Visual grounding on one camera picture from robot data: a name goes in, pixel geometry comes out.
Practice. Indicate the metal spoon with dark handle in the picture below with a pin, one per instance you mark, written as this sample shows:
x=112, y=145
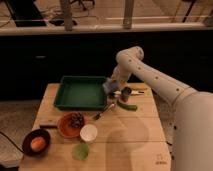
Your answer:
x=97, y=116

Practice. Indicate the black flat bar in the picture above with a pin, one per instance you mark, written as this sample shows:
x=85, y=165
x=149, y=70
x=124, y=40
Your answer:
x=48, y=126

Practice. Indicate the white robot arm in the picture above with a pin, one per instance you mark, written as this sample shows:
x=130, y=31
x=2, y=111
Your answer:
x=192, y=148

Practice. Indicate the blue-grey sponge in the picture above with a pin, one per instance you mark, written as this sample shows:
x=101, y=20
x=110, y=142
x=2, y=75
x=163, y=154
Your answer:
x=110, y=86

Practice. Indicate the orange terracotta bowl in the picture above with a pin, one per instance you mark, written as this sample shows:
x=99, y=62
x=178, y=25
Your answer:
x=64, y=128

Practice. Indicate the green cucumber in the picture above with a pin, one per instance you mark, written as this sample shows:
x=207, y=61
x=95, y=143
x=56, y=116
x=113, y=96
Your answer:
x=127, y=106

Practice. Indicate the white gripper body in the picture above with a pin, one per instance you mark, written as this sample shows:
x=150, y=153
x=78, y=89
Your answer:
x=117, y=76

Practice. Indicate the white paper cup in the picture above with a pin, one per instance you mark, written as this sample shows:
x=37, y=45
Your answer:
x=88, y=133

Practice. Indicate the orange fruit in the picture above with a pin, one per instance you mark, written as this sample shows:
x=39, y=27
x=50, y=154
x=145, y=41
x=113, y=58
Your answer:
x=38, y=144

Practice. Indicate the brown pine cone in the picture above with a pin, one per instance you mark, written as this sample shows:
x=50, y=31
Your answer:
x=77, y=120

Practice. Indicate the green plastic tray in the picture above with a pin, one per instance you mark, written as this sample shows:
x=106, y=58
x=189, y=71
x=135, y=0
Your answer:
x=84, y=93

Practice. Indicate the dark brown bowl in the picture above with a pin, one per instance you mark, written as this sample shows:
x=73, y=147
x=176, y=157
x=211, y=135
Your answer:
x=26, y=146

